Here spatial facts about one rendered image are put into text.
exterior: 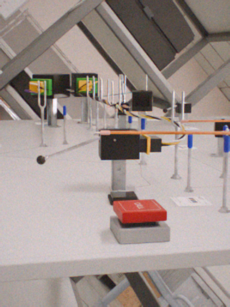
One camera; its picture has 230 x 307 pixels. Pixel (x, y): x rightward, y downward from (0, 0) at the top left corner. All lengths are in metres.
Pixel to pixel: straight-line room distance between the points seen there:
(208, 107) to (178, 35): 6.84
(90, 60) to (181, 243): 7.89
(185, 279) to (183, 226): 4.15
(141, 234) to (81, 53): 7.89
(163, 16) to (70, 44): 6.59
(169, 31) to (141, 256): 1.40
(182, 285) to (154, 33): 3.22
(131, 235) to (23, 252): 0.11
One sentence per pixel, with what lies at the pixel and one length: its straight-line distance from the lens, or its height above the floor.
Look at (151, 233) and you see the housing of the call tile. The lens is 0.60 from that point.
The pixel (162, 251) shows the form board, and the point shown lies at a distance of 0.58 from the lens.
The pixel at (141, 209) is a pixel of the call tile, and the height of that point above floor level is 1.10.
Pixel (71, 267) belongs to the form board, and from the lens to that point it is 0.56.
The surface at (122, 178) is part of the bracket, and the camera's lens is 0.80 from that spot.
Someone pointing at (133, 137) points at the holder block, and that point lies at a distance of 0.78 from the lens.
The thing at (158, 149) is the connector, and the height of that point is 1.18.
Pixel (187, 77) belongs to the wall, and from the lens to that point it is 8.66.
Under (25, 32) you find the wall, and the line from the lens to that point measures 8.47.
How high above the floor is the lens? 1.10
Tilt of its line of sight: 2 degrees up
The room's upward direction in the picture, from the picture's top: 49 degrees clockwise
